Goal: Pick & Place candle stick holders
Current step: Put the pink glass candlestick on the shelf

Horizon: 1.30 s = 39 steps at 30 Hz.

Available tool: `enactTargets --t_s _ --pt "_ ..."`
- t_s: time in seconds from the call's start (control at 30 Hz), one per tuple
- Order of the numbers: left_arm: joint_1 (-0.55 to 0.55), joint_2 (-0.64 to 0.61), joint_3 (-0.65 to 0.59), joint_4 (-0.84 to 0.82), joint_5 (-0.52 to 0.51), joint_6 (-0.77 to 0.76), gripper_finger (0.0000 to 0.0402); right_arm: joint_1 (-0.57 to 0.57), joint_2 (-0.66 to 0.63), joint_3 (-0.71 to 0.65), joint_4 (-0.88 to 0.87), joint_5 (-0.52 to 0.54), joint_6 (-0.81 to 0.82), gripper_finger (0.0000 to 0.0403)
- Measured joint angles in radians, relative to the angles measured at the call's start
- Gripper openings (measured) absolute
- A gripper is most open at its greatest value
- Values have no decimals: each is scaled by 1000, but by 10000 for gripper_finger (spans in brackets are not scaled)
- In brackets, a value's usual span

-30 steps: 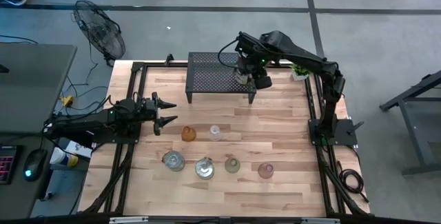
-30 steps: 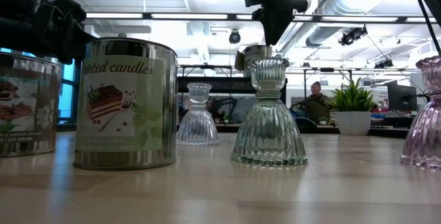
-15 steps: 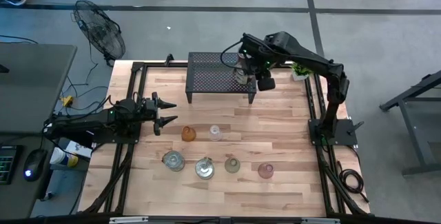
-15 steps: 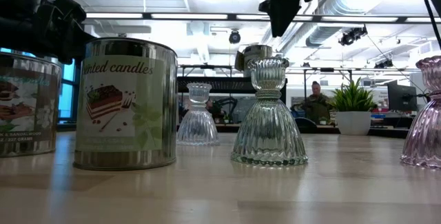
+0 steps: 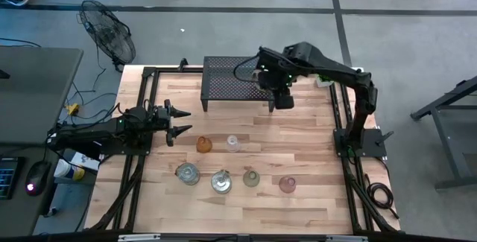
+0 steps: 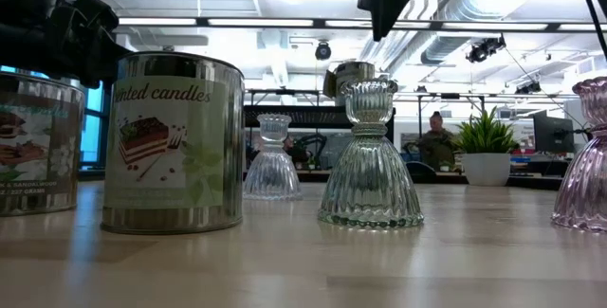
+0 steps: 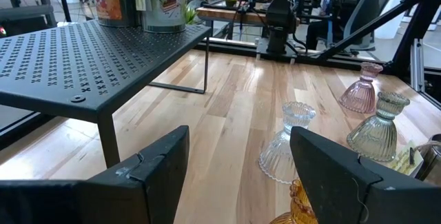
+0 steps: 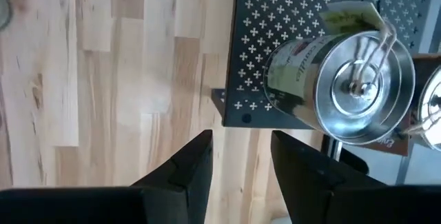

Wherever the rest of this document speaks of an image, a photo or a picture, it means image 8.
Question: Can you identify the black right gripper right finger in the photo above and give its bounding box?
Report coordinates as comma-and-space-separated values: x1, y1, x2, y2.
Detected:
270, 130, 441, 224

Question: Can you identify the clear jar with metal lid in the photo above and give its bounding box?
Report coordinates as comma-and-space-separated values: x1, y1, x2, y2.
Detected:
263, 0, 416, 146

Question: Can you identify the green glass candlestick holder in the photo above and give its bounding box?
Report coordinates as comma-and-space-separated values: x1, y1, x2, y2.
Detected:
0, 0, 14, 32

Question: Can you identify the black perforated metal shelf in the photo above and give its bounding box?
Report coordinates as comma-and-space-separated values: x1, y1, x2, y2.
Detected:
212, 0, 438, 130

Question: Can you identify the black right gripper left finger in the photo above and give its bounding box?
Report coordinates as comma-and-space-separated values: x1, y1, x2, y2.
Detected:
0, 129, 214, 224

